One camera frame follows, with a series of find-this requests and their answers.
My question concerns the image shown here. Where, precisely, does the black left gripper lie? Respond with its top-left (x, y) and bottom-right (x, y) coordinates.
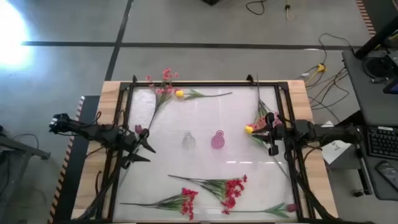
top-left (116, 126), bottom-right (157, 170)

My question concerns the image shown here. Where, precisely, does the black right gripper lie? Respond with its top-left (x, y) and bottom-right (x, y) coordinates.
top-left (251, 111), bottom-right (289, 157)

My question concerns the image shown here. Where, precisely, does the yellow artificial tulip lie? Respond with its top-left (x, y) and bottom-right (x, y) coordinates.
top-left (175, 89), bottom-right (233, 101)
top-left (244, 124), bottom-right (290, 179)

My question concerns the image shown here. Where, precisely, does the pink artificial flower spray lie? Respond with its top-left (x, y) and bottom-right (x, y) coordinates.
top-left (252, 73), bottom-right (282, 131)
top-left (145, 67), bottom-right (180, 131)

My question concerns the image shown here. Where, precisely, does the pink glass vase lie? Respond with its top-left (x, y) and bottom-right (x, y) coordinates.
top-left (210, 129), bottom-right (226, 151)

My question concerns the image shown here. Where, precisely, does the clear glass vase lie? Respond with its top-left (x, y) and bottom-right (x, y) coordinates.
top-left (182, 130), bottom-right (197, 151)

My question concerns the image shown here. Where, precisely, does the red artificial flower spray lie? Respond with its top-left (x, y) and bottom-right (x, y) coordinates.
top-left (167, 174), bottom-right (249, 215)
top-left (119, 187), bottom-right (200, 221)

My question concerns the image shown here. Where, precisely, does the black hazard-striped floor mat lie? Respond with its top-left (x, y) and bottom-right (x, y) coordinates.
top-left (48, 95), bottom-right (101, 224)

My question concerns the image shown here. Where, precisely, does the white paper box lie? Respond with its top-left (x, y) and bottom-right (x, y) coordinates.
top-left (321, 121), bottom-right (352, 166)

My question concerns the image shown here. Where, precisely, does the grey side desk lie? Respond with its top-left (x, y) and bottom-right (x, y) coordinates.
top-left (341, 49), bottom-right (398, 202)

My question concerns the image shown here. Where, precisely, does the black computer keyboard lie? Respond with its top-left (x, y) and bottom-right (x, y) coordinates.
top-left (366, 126), bottom-right (398, 160)

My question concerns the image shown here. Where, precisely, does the grey metal stand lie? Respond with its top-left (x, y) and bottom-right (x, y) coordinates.
top-left (0, 124), bottom-right (51, 218)

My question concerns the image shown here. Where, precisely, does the black phone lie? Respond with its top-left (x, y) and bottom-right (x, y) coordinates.
top-left (375, 161), bottom-right (398, 191)

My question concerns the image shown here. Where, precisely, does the dark tablet blue screen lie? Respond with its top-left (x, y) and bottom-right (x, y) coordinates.
top-left (382, 77), bottom-right (398, 95)

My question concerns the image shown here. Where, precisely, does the black metal table frame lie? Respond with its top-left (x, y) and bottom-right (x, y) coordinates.
top-left (107, 74), bottom-right (308, 223)

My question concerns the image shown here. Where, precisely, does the yellow floor cable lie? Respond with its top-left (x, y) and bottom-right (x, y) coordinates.
top-left (285, 0), bottom-right (298, 21)

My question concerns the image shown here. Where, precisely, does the black coiled cable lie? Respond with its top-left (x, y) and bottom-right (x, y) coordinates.
top-left (362, 55), bottom-right (393, 83)

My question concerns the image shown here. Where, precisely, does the black diagonal post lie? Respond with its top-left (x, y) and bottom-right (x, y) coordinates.
top-left (354, 15), bottom-right (398, 60)

